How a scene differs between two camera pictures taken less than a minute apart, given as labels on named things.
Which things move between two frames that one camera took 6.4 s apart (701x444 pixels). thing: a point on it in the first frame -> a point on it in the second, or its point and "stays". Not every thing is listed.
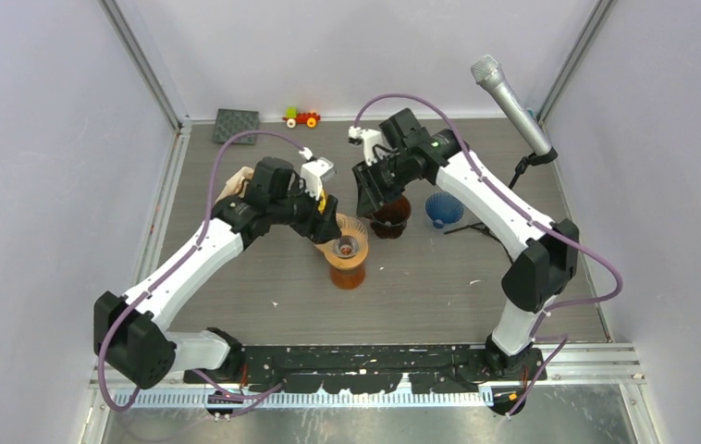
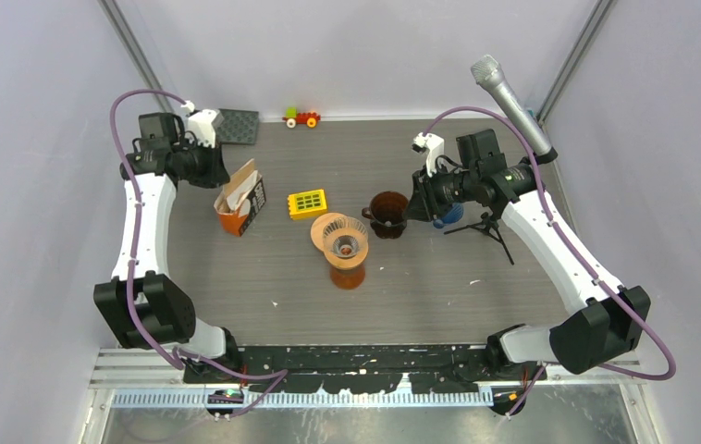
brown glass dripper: x=390 y=219 stays
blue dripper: x=442 y=208 stays
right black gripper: x=372 y=195 -> x=424 y=203
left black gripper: x=318 y=228 -> x=216 y=174
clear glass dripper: x=353 y=236 stays
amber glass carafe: x=348 y=278 stays
